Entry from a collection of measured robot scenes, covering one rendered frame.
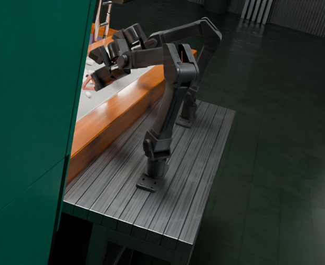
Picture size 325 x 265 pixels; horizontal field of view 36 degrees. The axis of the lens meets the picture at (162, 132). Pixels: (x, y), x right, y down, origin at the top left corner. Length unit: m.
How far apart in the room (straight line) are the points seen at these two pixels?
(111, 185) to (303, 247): 1.56
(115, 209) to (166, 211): 0.16
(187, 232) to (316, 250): 1.55
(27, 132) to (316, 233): 2.26
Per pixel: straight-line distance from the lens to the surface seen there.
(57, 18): 1.08
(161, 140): 1.61
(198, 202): 1.62
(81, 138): 1.64
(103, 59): 1.79
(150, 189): 1.60
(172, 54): 1.51
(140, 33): 2.15
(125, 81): 2.32
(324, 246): 3.00
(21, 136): 1.09
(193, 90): 2.16
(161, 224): 1.47
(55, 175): 1.34
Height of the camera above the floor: 1.49
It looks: 24 degrees down
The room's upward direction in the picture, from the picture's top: 14 degrees clockwise
